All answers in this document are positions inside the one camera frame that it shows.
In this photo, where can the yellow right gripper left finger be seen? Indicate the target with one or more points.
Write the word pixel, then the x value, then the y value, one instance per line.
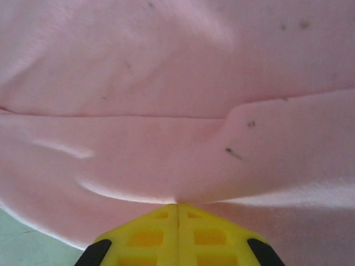
pixel 144 243

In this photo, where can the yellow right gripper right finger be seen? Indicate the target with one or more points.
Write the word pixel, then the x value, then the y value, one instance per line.
pixel 210 243

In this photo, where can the pink t-shirt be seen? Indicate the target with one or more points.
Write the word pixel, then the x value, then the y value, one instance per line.
pixel 166 83

